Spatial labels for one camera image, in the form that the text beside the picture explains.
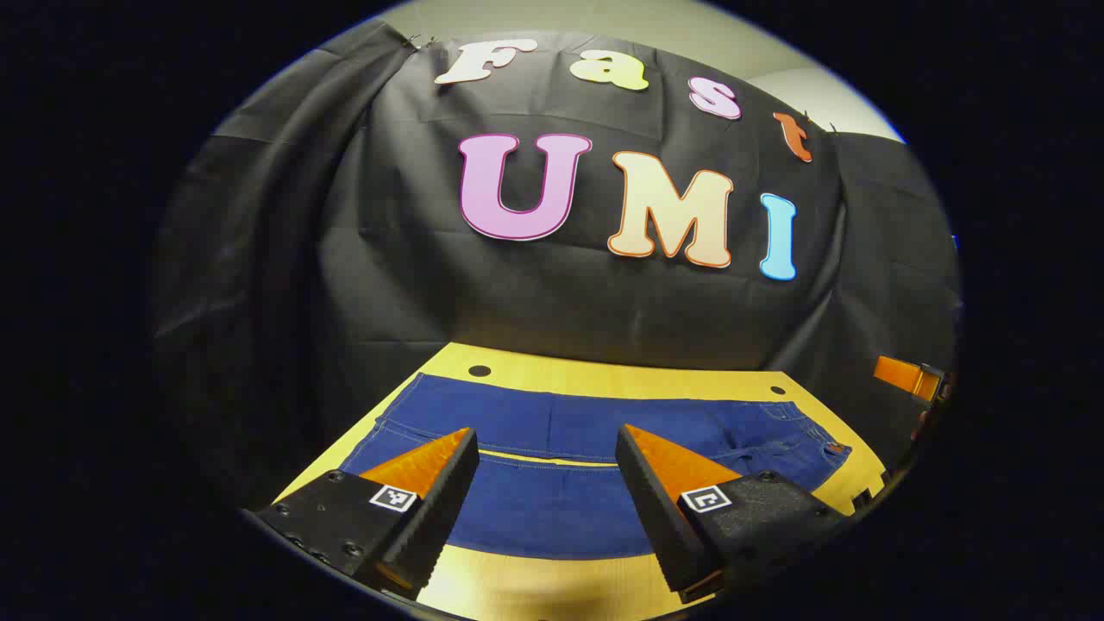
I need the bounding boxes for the blue denim jeans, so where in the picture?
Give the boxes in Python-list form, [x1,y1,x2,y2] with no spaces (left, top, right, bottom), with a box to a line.
[339,373,853,561]

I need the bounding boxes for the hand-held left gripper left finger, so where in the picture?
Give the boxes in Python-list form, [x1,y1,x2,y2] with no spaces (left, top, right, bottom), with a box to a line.
[257,427,481,598]

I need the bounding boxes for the black backdrop cloth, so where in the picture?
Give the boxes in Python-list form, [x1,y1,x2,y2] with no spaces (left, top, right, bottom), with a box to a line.
[151,19,963,510]

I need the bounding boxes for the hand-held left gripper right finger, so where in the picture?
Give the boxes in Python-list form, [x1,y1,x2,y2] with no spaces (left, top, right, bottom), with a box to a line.
[615,423,853,605]

